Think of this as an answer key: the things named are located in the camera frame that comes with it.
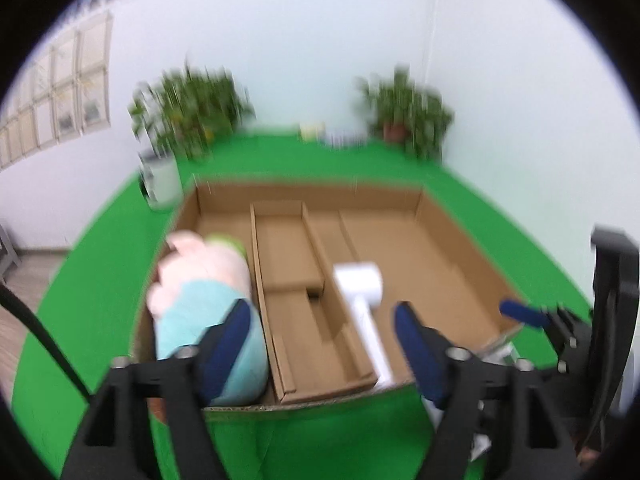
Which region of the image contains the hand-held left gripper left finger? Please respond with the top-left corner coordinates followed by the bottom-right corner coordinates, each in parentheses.
top-left (60, 298), bottom-right (253, 480)

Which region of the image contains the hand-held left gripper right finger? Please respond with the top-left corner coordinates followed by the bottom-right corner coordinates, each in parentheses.
top-left (391, 301), bottom-right (583, 480)

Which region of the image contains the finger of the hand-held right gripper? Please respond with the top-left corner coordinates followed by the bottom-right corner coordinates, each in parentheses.
top-left (590, 226), bottom-right (640, 418)
top-left (499, 299), bottom-right (588, 376)

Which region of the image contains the pink and teal plush toy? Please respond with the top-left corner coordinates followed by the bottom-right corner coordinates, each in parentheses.
top-left (146, 230), bottom-right (271, 407)

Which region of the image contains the white hair dryer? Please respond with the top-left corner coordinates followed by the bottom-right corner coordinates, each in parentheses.
top-left (332, 261), bottom-right (396, 391)

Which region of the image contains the large cardboard box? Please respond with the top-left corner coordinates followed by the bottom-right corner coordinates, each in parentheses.
top-left (132, 175), bottom-right (526, 411)

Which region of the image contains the long narrow cardboard box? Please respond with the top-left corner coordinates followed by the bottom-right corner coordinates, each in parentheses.
top-left (248, 200), bottom-right (378, 406)

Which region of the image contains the green tablecloth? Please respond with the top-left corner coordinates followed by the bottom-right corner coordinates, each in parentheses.
top-left (10, 127), bottom-right (596, 480)

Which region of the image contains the silver blister packet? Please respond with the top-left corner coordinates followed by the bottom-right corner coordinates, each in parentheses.
top-left (327, 130), bottom-right (366, 147)

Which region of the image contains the grey plastic stool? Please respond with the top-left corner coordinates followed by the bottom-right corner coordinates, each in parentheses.
top-left (0, 220), bottom-right (23, 281)

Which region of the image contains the potted green plant orange pot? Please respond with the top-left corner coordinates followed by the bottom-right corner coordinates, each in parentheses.
top-left (355, 65), bottom-right (456, 161)

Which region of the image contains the potted green plant white pot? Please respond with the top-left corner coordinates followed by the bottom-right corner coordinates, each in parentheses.
top-left (127, 62), bottom-right (256, 211)

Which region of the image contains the black cable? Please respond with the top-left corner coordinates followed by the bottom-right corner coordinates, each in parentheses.
top-left (0, 284), bottom-right (96, 406)

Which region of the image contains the wall of framed certificates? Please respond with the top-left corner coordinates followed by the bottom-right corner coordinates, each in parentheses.
top-left (0, 10), bottom-right (113, 171)

